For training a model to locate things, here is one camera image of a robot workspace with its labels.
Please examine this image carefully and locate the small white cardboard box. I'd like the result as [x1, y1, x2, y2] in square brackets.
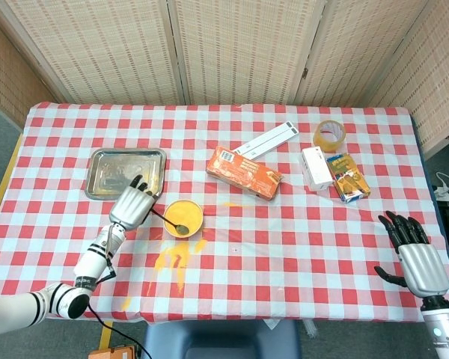
[301, 146, 335, 192]

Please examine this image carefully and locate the rectangular steel tray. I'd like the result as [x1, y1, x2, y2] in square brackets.
[84, 147, 168, 201]

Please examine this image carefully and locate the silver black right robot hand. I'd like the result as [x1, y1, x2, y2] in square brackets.
[373, 210, 449, 298]

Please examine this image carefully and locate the yellow powder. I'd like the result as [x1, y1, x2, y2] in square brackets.
[145, 238, 209, 296]

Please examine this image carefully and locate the woven folding screen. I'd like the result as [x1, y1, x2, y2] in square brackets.
[0, 0, 449, 160]

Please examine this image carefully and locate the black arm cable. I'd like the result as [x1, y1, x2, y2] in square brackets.
[88, 261, 153, 359]

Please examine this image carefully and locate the yellow bowl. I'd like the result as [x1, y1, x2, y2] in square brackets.
[162, 199, 205, 239]

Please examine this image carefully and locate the white power strip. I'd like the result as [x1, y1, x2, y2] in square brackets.
[433, 171, 449, 199]

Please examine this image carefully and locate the red white checked tablecloth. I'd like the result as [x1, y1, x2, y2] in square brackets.
[0, 101, 449, 323]

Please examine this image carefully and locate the long flat white box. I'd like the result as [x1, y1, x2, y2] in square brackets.
[241, 126, 299, 159]
[232, 120, 293, 155]

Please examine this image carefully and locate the colourful crayon box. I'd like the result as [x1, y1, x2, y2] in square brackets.
[325, 152, 372, 204]

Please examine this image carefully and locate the dark blue chair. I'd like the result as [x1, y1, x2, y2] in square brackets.
[141, 318, 302, 359]

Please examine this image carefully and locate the dark metal spoon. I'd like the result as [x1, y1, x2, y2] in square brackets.
[150, 209, 191, 236]

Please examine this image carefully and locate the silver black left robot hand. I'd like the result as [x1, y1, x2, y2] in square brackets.
[108, 174, 156, 231]

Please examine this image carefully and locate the orange device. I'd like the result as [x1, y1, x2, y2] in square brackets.
[88, 346, 139, 359]

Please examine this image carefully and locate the orange cardboard carton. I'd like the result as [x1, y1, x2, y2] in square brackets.
[205, 145, 284, 202]

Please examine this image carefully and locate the clear yellowish tape roll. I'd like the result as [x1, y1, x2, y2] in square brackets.
[313, 120, 346, 153]

